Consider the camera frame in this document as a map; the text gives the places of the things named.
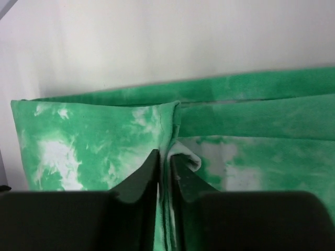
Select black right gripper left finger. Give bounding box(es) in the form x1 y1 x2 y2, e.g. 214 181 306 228
1 150 160 250

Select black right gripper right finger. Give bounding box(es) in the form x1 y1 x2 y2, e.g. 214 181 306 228
171 155 334 250

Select green tie-dye trousers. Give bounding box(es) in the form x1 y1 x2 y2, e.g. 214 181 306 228
11 67 334 250

